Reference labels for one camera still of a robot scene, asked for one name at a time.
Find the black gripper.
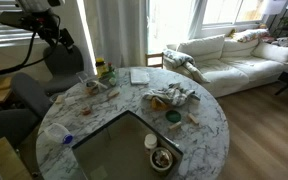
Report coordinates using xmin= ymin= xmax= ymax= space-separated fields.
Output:
xmin=47 ymin=28 xmax=74 ymax=53

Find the green hot sauce bottle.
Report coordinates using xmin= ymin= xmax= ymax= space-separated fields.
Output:
xmin=108 ymin=62 xmax=116 ymax=78

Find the wooden chair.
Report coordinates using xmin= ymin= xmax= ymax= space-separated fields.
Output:
xmin=145 ymin=53 xmax=164 ymax=68

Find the white sofa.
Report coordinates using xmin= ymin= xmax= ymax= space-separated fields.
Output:
xmin=165 ymin=34 xmax=288 ymax=97

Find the glass cup with utensil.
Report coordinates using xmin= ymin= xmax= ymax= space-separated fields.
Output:
xmin=86 ymin=81 xmax=99 ymax=95

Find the clear bottle blue cap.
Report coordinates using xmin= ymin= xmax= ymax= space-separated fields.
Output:
xmin=44 ymin=123 xmax=73 ymax=144

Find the folded white paper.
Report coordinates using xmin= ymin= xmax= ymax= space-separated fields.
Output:
xmin=130 ymin=68 xmax=150 ymax=85

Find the grey office chair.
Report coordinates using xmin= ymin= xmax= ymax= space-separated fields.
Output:
xmin=0 ymin=45 xmax=84 ymax=146

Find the yellow-lid amber jar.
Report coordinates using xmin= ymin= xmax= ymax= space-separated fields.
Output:
xmin=95 ymin=57 xmax=107 ymax=77

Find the bowl with food scraps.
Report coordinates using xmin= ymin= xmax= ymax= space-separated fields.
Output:
xmin=150 ymin=147 xmax=173 ymax=172

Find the small red-lid clear jar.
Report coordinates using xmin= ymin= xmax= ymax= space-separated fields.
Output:
xmin=81 ymin=105 xmax=92 ymax=115

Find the wooden block near lid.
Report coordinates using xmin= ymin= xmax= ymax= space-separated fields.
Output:
xmin=168 ymin=122 xmax=182 ymax=130

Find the wooden block by tray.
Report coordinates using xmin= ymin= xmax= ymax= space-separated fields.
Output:
xmin=107 ymin=90 xmax=120 ymax=99

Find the wooden block right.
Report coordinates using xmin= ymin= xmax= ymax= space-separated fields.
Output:
xmin=188 ymin=113 xmax=200 ymax=125

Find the floral cushion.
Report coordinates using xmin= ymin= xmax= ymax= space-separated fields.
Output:
xmin=233 ymin=29 xmax=269 ymax=43

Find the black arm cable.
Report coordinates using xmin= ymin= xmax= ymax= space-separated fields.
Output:
xmin=0 ymin=14 xmax=62 ymax=77

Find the patterned throw blanket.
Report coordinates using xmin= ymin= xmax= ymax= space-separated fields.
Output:
xmin=163 ymin=49 xmax=209 ymax=83

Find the striped crumpled cloth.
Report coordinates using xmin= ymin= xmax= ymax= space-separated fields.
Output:
xmin=143 ymin=83 xmax=200 ymax=106

